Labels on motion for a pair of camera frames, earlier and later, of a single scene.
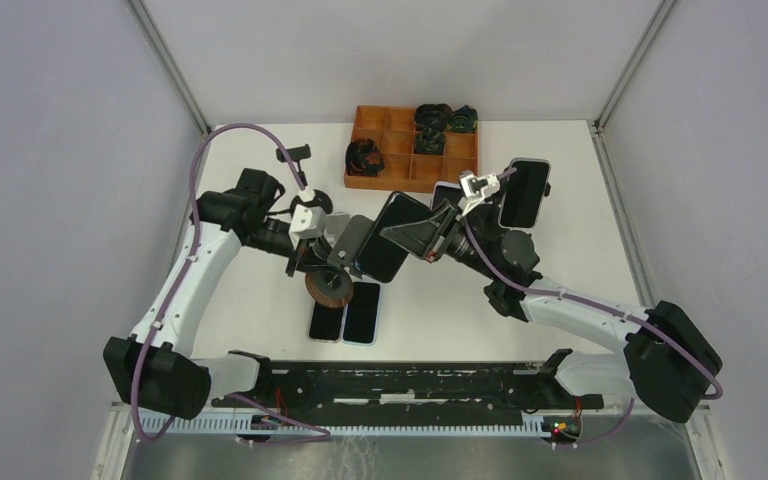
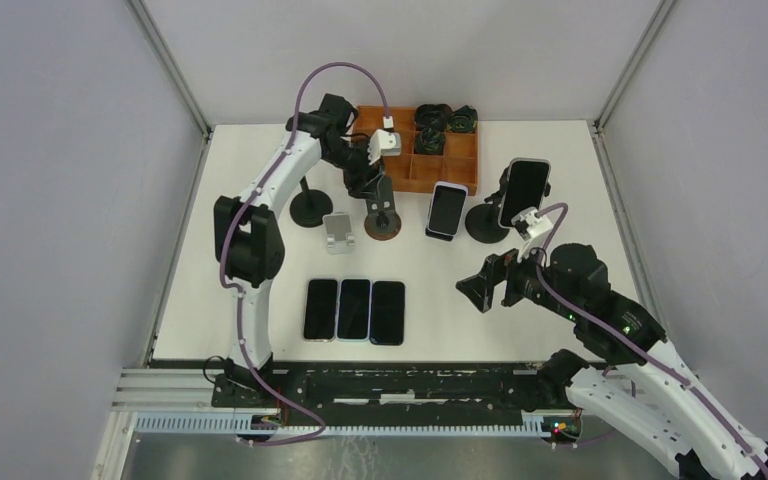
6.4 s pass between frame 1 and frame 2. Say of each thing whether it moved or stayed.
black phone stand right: stayed
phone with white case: stayed
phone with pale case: stayed
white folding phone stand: stayed
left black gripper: moved
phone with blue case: moved
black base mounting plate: stayed
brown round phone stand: moved
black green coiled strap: stayed
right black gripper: moved
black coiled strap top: stayed
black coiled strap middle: stayed
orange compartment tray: stayed
